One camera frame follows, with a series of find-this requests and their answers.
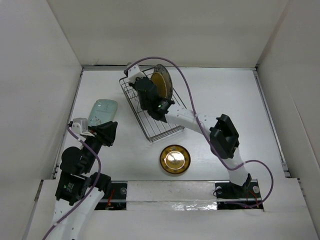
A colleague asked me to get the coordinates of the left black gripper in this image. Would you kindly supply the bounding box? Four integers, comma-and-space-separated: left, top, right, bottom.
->
82, 119, 117, 172

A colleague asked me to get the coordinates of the round bamboo woven plate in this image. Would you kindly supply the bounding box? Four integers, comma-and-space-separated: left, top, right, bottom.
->
150, 72, 167, 98

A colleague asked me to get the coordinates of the light green rectangular plate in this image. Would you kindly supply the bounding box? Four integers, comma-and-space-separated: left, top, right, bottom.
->
88, 99, 118, 126

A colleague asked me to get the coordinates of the blue floral round plate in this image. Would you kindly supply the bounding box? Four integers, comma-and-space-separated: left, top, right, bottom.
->
153, 64, 173, 100

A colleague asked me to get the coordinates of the gold and black plate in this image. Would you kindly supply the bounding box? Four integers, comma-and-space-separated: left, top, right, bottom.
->
159, 144, 191, 175

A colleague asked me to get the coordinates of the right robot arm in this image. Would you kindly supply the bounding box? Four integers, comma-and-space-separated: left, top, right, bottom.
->
129, 73, 252, 199

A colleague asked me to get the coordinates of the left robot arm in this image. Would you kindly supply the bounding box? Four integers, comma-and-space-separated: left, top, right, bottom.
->
43, 118, 118, 240

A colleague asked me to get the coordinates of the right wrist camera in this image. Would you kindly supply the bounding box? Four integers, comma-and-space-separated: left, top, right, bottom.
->
124, 64, 146, 84

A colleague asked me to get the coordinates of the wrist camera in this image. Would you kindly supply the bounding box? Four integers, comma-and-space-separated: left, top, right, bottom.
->
70, 117, 89, 135
124, 64, 146, 84

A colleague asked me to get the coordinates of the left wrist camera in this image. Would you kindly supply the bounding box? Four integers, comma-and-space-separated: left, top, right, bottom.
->
70, 117, 89, 135

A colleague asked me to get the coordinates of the grey wire dish rack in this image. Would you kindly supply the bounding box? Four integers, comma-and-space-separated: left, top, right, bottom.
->
119, 64, 186, 143

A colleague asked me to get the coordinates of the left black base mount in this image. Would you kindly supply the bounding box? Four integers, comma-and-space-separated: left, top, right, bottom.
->
95, 181, 128, 211

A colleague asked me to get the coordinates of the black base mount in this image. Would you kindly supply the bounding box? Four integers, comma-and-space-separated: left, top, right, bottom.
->
212, 181, 264, 210
95, 181, 128, 211

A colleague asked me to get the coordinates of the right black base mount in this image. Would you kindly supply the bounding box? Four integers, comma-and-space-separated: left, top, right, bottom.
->
212, 181, 264, 210

